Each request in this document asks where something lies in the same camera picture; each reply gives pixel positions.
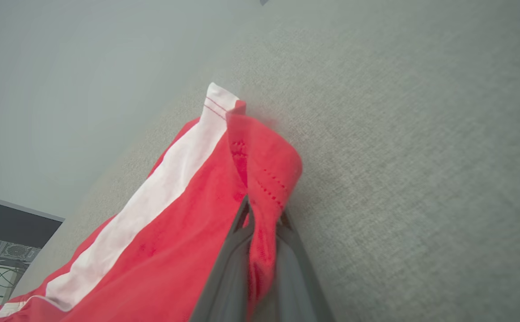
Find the grey computer case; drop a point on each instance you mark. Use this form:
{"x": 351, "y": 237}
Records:
{"x": 16, "y": 251}

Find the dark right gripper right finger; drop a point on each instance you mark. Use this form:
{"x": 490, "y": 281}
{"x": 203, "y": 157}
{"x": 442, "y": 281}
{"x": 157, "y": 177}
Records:
{"x": 300, "y": 290}

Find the red jersey with navy lettering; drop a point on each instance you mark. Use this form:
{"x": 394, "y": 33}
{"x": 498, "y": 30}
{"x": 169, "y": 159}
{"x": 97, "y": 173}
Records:
{"x": 175, "y": 246}

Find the grey fabric upholstered surface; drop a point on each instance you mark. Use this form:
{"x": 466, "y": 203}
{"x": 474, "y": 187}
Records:
{"x": 420, "y": 179}

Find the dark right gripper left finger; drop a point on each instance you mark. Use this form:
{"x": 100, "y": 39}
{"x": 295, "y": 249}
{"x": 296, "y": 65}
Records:
{"x": 224, "y": 281}

